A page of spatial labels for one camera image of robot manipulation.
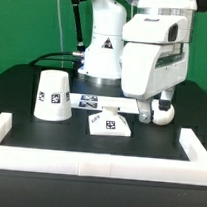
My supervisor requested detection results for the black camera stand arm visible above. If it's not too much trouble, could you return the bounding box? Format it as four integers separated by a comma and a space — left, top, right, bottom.
71, 0, 86, 52

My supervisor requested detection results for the white hanging cable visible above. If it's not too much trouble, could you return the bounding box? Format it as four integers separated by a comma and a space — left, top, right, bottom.
52, 0, 70, 69

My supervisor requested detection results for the white lamp bulb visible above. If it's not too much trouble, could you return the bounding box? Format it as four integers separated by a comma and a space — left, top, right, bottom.
151, 99, 175, 126

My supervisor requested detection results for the white lamp base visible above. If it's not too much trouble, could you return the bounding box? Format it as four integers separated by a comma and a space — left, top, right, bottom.
88, 106, 132, 137

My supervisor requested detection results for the white U-shaped fence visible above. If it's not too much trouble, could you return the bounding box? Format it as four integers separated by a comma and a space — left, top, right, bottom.
0, 112, 207, 186

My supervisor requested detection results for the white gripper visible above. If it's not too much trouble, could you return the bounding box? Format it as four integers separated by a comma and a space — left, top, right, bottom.
121, 42, 189, 124

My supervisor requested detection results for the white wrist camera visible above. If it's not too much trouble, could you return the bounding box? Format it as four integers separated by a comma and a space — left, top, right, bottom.
122, 14, 188, 44

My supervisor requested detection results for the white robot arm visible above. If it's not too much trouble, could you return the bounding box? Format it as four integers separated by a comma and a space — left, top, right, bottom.
79, 0, 207, 126

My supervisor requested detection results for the white marker sheet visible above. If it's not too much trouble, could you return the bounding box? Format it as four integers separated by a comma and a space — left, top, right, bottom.
70, 93, 139, 114

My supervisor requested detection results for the black cable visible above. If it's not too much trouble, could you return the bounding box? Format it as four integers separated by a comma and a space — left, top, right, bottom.
28, 47, 86, 70

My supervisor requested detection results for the white lamp shade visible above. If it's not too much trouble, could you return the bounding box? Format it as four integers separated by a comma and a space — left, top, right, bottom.
34, 69, 72, 121

